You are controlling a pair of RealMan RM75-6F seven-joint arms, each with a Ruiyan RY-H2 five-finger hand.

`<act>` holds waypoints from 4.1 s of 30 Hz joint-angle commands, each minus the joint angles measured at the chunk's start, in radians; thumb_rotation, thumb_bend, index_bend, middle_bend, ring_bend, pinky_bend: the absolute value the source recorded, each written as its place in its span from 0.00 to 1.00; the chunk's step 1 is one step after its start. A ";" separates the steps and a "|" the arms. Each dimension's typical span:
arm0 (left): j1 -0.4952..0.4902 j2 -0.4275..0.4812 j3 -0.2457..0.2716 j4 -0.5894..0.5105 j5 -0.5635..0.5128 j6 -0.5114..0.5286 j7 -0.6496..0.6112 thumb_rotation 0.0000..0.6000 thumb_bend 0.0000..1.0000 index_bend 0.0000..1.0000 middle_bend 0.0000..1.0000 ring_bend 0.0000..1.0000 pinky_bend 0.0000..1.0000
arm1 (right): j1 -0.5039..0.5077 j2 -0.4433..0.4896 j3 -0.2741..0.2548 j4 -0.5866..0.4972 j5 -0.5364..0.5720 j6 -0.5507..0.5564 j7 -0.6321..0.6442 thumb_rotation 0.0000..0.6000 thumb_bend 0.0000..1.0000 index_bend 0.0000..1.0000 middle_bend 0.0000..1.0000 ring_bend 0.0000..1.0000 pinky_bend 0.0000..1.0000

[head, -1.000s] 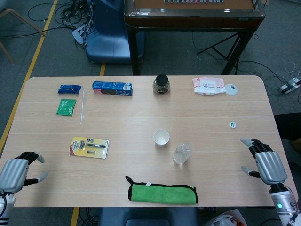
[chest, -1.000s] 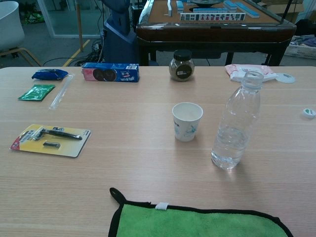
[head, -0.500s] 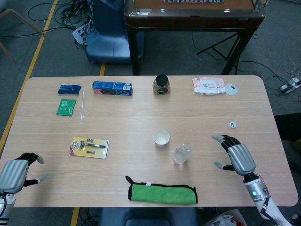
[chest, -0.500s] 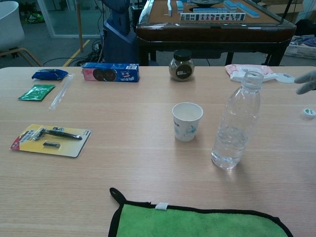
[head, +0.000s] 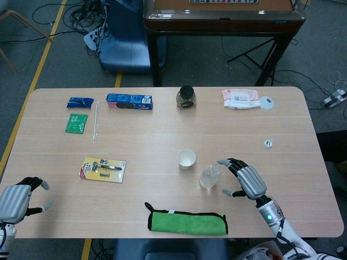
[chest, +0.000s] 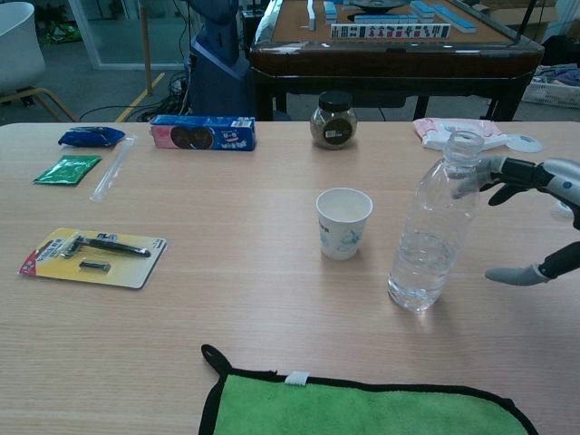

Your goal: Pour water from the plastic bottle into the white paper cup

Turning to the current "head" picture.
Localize blue snack packet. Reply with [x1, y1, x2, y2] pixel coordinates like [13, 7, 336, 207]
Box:
[66, 97, 94, 110]

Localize glass jar black lid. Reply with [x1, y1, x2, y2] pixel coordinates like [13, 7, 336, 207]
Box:
[176, 86, 196, 109]

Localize white power strip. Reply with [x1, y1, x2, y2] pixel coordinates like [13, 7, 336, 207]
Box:
[83, 29, 102, 51]

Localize razor in yellow blister pack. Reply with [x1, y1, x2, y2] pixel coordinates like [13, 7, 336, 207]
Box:
[79, 157, 127, 184]

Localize brown mahjong table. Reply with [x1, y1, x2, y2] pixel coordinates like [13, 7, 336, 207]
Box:
[143, 0, 306, 87]

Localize green sachet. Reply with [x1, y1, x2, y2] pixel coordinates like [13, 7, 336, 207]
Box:
[64, 113, 89, 134]

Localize transparent plastic bottle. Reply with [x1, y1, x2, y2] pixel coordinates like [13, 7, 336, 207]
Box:
[199, 163, 222, 190]

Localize black cable tangle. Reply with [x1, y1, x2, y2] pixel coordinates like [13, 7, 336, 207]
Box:
[32, 0, 111, 56]

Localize green cloth black trim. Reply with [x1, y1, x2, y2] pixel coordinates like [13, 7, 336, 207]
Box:
[144, 201, 229, 236]

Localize straw in clear wrapper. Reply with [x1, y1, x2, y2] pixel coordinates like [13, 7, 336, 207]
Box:
[92, 100, 100, 144]

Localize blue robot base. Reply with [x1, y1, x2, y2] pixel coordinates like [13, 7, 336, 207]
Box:
[99, 0, 168, 74]

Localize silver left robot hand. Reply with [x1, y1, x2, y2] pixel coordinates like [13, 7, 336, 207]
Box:
[0, 176, 54, 224]

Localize white paper cup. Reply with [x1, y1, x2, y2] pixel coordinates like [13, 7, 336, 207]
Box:
[176, 148, 196, 170]

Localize black bag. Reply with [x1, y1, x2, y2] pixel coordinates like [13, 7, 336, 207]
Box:
[316, 131, 347, 164]

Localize blue cookie box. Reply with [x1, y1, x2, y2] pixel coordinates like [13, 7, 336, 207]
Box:
[105, 93, 153, 111]

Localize dark blue padded seat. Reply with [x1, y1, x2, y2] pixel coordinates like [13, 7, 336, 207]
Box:
[112, 238, 230, 260]

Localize white round disc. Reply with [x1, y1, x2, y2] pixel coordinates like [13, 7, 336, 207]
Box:
[259, 96, 276, 111]

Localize mahjong tile row showing faces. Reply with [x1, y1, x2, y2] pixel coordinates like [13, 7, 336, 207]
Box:
[189, 0, 258, 5]

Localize pink white wet wipes pack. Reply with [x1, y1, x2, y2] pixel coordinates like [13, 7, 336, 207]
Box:
[221, 89, 261, 110]

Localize white chair wooden legs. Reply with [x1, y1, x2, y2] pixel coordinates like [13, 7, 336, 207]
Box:
[0, 0, 54, 75]

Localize grey power strip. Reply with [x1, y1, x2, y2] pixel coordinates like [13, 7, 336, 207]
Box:
[322, 90, 347, 108]

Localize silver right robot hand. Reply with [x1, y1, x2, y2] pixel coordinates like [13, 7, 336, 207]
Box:
[216, 158, 268, 201]

